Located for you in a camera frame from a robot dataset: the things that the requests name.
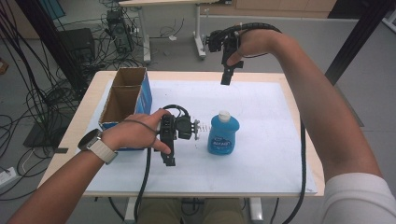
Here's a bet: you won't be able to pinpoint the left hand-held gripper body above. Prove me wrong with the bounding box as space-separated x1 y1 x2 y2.
158 113 201 153

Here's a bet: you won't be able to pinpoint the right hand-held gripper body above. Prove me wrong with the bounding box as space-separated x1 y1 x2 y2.
204 28 241 68

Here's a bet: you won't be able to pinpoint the blue bottle with white cap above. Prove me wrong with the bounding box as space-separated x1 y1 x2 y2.
206 109 241 156

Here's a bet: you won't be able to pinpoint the blue cardboard box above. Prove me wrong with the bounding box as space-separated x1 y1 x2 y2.
97 66 153 152

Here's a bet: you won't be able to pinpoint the person's right hand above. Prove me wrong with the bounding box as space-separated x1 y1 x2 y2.
226 28 286 67

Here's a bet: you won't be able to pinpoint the person's left hand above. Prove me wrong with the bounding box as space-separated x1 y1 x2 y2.
101 108 172 156

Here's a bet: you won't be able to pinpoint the white desk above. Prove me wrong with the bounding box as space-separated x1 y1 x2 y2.
118 0 233 64

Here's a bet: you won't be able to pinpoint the person's khaki pants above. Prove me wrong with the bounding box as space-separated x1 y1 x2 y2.
138 197 247 224

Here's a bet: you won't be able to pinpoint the white table leg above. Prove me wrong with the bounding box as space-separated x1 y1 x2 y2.
248 196 264 222
124 196 139 223

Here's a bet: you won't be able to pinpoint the wristwatch with white band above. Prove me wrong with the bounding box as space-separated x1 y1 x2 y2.
78 128 120 165

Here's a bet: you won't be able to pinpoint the wooden cabinet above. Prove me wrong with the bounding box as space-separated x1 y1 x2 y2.
200 0 337 18

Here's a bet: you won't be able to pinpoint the white mat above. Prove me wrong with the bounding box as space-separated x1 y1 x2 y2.
76 78 318 195

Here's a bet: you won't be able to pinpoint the black floor plate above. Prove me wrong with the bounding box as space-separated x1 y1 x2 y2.
22 120 68 148

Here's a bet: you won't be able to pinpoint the black equipment box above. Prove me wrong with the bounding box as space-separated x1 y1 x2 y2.
59 27 96 64

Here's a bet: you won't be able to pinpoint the white power strip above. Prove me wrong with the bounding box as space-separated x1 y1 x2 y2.
0 166 17 188

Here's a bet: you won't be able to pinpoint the teal panel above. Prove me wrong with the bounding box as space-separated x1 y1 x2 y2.
38 0 66 20

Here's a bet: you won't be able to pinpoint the person's white shirt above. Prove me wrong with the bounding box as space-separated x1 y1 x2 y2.
321 172 396 224

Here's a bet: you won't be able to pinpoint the left hand-held gripper black cable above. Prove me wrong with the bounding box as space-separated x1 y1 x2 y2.
133 104 191 224

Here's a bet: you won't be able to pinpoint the hand-held gripper black cable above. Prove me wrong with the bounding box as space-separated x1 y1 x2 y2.
133 104 191 224
214 21 307 224

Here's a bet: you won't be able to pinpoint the right hand-held gripper black cable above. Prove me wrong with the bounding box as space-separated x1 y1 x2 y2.
214 21 307 224

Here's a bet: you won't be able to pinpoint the black metal post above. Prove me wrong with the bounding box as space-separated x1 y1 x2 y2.
325 0 396 87
15 0 89 91

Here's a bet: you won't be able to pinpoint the white frame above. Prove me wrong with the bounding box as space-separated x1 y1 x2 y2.
382 12 396 34

